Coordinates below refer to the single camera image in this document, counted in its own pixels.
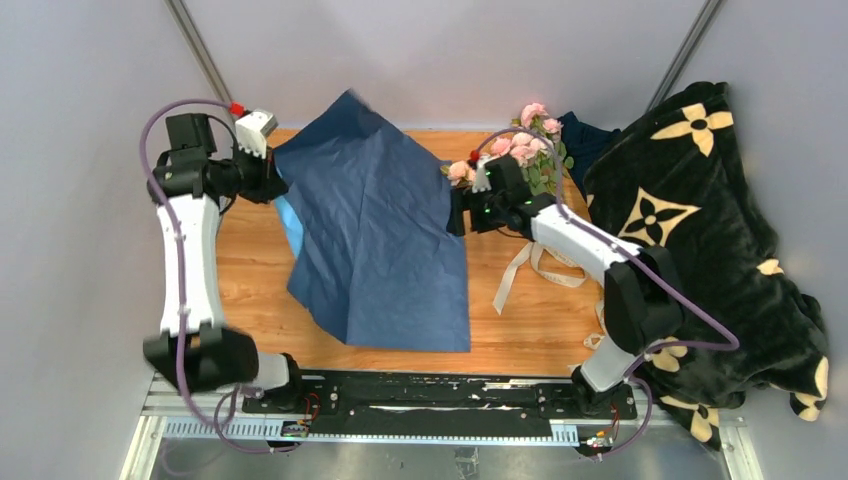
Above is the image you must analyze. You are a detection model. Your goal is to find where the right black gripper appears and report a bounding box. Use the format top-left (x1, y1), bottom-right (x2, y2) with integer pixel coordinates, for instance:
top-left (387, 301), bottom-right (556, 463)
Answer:
top-left (446, 183), bottom-right (509, 236)

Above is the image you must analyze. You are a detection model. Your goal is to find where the pink fake flower stem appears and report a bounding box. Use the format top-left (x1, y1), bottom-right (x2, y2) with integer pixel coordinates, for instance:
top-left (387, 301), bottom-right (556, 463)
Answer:
top-left (440, 160), bottom-right (478, 192)

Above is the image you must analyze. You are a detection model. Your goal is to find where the blue wrapping paper sheet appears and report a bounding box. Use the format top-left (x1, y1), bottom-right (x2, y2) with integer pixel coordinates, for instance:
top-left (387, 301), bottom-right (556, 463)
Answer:
top-left (274, 90), bottom-right (471, 352)

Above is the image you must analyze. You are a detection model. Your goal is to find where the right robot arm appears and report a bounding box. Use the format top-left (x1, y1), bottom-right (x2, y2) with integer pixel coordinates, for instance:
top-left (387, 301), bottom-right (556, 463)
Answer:
top-left (442, 157), bottom-right (685, 418)

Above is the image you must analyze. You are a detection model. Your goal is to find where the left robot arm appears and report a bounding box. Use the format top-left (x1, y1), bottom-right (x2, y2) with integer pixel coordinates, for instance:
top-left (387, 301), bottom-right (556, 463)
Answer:
top-left (143, 109), bottom-right (307, 413)

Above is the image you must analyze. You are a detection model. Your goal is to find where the cream ribbon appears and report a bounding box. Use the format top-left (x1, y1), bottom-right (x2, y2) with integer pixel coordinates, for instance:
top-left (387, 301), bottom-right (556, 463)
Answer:
top-left (492, 241), bottom-right (627, 352)

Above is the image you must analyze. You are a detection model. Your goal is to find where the dark navy cloth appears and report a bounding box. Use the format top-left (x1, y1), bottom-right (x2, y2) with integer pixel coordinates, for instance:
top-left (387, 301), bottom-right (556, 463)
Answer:
top-left (558, 111), bottom-right (621, 199)

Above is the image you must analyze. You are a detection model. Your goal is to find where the black patterned plush blanket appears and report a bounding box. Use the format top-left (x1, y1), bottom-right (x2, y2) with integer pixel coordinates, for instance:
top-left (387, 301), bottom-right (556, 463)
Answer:
top-left (583, 81), bottom-right (829, 450)

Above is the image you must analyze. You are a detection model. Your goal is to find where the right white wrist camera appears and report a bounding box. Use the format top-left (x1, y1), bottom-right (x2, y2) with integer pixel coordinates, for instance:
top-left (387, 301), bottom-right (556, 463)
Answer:
top-left (471, 154), bottom-right (492, 193)

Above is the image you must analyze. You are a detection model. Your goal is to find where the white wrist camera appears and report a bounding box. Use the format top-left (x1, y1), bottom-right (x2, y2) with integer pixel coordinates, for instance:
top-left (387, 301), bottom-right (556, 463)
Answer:
top-left (235, 109), bottom-right (278, 160)
top-left (471, 154), bottom-right (492, 193)

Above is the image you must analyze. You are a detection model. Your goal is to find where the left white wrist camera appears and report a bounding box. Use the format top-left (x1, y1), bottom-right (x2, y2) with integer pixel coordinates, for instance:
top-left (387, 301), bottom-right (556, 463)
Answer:
top-left (235, 109), bottom-right (278, 160)

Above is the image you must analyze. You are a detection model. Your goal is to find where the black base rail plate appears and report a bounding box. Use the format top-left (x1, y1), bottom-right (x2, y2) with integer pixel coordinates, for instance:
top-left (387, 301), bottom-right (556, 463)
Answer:
top-left (242, 370), bottom-right (637, 440)

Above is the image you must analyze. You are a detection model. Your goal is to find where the left vertical frame post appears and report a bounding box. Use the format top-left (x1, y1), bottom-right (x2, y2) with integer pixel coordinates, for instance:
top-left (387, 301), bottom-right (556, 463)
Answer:
top-left (164, 0), bottom-right (234, 106)

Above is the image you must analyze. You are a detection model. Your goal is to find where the vertical frame post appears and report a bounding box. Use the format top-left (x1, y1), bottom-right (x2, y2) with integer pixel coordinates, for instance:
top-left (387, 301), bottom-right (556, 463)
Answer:
top-left (164, 0), bottom-right (234, 106)
top-left (646, 0), bottom-right (725, 112)

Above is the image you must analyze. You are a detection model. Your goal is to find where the aluminium frame rail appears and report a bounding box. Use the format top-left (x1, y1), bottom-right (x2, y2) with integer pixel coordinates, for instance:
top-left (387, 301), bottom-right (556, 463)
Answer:
top-left (119, 372), bottom-right (766, 480)

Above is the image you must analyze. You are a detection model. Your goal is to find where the right vertical frame post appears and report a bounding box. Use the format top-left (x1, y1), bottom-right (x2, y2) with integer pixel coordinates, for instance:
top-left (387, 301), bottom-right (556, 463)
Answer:
top-left (646, 0), bottom-right (725, 112)

